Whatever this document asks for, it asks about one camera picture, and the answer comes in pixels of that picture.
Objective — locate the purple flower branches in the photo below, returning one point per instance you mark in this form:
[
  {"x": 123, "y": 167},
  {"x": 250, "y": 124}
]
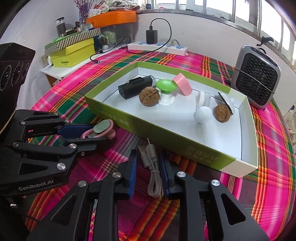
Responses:
[{"x": 84, "y": 6}]

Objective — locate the green cap white stand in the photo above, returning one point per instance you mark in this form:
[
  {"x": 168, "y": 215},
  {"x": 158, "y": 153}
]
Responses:
[{"x": 166, "y": 87}]

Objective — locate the striped grey box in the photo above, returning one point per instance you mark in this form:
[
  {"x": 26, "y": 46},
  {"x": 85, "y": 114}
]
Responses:
[{"x": 70, "y": 40}]

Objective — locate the black power adapter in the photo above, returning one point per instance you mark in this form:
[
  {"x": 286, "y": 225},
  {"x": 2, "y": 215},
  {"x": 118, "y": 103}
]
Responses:
[{"x": 151, "y": 36}]

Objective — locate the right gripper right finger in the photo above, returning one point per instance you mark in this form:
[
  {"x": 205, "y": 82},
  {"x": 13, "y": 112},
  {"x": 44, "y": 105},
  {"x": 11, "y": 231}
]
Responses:
[{"x": 207, "y": 209}]

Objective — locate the grey black space heater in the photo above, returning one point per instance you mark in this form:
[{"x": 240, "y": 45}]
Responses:
[{"x": 256, "y": 76}]

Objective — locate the black rectangular device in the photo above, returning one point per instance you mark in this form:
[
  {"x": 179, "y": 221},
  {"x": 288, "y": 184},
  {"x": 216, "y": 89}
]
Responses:
[{"x": 135, "y": 86}]

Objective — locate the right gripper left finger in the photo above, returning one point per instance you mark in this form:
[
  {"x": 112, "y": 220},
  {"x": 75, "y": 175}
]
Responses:
[{"x": 90, "y": 205}]

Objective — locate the glass jar black lid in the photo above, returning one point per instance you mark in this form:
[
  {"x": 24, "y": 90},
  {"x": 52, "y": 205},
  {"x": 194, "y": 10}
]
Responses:
[{"x": 60, "y": 26}]

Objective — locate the pink green earphone case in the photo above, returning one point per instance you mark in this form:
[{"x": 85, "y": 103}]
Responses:
[{"x": 102, "y": 129}]

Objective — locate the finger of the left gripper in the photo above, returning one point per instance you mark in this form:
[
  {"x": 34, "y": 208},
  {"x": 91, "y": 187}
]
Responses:
[
  {"x": 31, "y": 123},
  {"x": 29, "y": 164}
]

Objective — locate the white ball gadget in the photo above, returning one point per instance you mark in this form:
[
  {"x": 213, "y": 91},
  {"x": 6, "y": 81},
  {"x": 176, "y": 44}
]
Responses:
[{"x": 203, "y": 114}]

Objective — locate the white blue power strip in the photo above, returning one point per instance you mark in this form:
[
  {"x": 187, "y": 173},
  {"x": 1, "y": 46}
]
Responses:
[{"x": 143, "y": 46}]

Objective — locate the yellow shoe box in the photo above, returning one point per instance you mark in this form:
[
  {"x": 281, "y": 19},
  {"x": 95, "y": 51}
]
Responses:
[{"x": 73, "y": 54}]

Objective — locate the brown walnut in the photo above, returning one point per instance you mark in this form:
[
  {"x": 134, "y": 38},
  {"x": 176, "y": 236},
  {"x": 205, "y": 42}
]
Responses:
[
  {"x": 149, "y": 96},
  {"x": 222, "y": 113}
]

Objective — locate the green white cardboard box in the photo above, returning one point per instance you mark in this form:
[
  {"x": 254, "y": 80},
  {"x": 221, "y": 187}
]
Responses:
[{"x": 230, "y": 147}]

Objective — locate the black window handle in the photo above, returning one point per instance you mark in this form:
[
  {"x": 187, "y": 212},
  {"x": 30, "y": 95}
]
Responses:
[{"x": 265, "y": 40}]

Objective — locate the orange storage bin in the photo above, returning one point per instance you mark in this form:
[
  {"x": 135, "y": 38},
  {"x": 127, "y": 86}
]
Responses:
[{"x": 113, "y": 18}]

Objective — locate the white grey handheld device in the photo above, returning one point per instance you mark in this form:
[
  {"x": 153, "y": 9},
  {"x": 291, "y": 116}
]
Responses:
[{"x": 228, "y": 102}]

